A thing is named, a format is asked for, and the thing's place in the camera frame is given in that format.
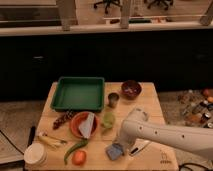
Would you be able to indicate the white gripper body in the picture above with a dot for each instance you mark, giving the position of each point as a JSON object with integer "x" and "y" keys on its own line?
{"x": 125, "y": 142}

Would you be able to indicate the blue sponge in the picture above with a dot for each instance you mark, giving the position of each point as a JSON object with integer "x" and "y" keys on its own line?
{"x": 114, "y": 151}

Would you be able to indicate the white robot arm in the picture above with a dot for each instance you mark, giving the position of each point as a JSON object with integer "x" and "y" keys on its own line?
{"x": 135, "y": 126}

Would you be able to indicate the green plastic cup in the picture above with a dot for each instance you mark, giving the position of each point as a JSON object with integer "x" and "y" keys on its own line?
{"x": 108, "y": 121}

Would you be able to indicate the small metal cup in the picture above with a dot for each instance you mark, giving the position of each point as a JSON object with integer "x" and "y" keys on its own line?
{"x": 113, "y": 99}

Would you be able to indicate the green chili pepper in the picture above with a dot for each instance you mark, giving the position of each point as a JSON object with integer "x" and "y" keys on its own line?
{"x": 76, "y": 146}

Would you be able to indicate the white folded cloth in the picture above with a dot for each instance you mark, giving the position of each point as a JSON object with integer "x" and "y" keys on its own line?
{"x": 85, "y": 127}

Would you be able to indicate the orange tomato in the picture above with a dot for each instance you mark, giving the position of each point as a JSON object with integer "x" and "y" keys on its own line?
{"x": 79, "y": 157}

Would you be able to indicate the dark red bowl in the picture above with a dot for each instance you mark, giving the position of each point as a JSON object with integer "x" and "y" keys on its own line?
{"x": 131, "y": 89}

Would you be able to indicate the orange plate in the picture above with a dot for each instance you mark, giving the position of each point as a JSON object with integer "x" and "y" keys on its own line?
{"x": 78, "y": 119}

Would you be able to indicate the brown dried sausage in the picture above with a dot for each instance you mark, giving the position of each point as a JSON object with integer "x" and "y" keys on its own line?
{"x": 62, "y": 119}

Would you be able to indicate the green plastic tray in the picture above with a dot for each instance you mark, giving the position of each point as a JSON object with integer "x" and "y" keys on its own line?
{"x": 79, "y": 93}

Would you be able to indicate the spice bottles rack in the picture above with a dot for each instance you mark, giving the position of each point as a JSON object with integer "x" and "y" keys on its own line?
{"x": 195, "y": 112}

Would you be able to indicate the white lidded container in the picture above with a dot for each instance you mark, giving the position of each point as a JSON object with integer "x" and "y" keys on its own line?
{"x": 35, "y": 154}

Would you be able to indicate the black office chair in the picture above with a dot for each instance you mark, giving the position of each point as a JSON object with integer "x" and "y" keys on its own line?
{"x": 107, "y": 3}

